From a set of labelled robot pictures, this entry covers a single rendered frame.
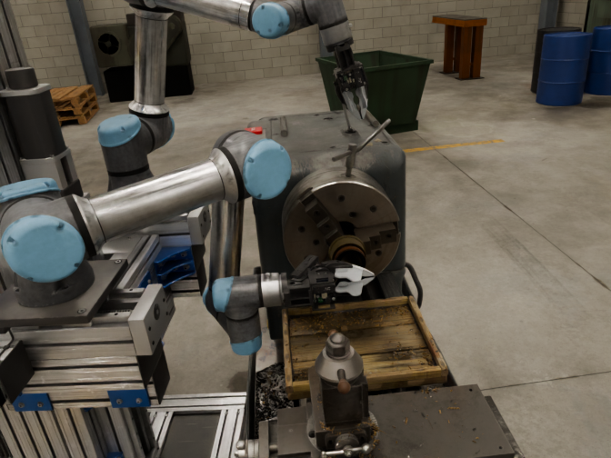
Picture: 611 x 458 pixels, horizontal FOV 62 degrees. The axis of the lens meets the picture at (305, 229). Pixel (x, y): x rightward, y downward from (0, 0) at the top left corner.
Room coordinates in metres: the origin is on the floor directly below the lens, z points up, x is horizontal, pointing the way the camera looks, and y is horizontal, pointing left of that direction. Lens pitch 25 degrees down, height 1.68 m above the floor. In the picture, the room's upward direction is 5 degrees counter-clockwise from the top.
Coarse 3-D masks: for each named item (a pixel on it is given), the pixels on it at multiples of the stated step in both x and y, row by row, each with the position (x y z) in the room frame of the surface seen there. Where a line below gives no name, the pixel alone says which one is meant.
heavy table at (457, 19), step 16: (448, 16) 10.07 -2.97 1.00; (464, 16) 9.76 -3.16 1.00; (448, 32) 9.95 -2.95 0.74; (464, 32) 9.18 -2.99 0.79; (480, 32) 9.19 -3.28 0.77; (448, 48) 9.95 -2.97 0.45; (464, 48) 9.17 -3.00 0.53; (480, 48) 9.20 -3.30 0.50; (448, 64) 9.96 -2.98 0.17; (464, 64) 9.17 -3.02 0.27; (480, 64) 9.20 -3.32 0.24
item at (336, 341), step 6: (330, 336) 0.66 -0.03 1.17; (336, 336) 0.65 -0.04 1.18; (342, 336) 0.65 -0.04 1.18; (330, 342) 0.65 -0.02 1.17; (336, 342) 0.64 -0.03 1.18; (342, 342) 0.64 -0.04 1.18; (348, 342) 0.65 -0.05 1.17; (330, 348) 0.64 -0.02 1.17; (336, 348) 0.63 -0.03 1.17; (342, 348) 0.63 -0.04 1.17; (348, 348) 0.65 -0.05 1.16; (330, 354) 0.64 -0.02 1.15; (336, 354) 0.63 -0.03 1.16; (342, 354) 0.63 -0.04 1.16; (348, 354) 0.64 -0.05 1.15
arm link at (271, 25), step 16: (128, 0) 1.36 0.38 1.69; (144, 0) 1.33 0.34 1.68; (160, 0) 1.32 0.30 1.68; (176, 0) 1.30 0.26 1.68; (192, 0) 1.29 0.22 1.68; (208, 0) 1.28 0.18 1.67; (224, 0) 1.27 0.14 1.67; (240, 0) 1.27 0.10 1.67; (256, 0) 1.27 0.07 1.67; (208, 16) 1.29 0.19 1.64; (224, 16) 1.27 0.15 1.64; (240, 16) 1.26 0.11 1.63; (256, 16) 1.22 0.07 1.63; (272, 16) 1.21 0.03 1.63; (288, 16) 1.25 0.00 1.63; (256, 32) 1.23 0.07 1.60; (272, 32) 1.21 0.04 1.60; (288, 32) 1.30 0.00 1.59
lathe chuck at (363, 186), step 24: (312, 192) 1.19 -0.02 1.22; (336, 192) 1.20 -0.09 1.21; (360, 192) 1.20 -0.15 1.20; (384, 192) 1.25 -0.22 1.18; (288, 216) 1.19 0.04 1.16; (336, 216) 1.20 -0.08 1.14; (360, 216) 1.20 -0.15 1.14; (384, 216) 1.20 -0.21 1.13; (288, 240) 1.19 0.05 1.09; (312, 240) 1.19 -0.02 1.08; (384, 264) 1.20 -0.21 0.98
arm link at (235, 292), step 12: (240, 276) 0.98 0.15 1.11; (252, 276) 0.98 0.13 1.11; (216, 288) 0.95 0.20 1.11; (228, 288) 0.95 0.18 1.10; (240, 288) 0.95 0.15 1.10; (252, 288) 0.95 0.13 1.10; (216, 300) 0.94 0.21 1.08; (228, 300) 0.93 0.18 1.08; (240, 300) 0.94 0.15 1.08; (252, 300) 0.94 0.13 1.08; (228, 312) 0.94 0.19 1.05; (240, 312) 0.93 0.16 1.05; (252, 312) 0.95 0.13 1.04
